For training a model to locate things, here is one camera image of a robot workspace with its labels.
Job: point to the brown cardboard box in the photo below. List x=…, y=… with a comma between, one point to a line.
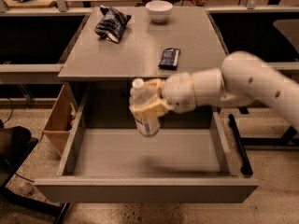
x=60, y=122

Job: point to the dark blue chip bag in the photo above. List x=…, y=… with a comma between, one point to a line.
x=112, y=25

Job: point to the open grey top drawer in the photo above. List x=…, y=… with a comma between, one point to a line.
x=107, y=160

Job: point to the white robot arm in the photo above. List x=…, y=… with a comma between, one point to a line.
x=242, y=79

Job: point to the clear plastic water bottle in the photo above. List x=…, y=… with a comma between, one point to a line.
x=142, y=95

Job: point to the grey cabinet counter unit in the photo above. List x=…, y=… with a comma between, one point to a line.
x=94, y=59

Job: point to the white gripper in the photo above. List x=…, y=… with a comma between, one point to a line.
x=177, y=92

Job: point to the white ceramic bowl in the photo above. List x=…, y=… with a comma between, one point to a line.
x=159, y=10

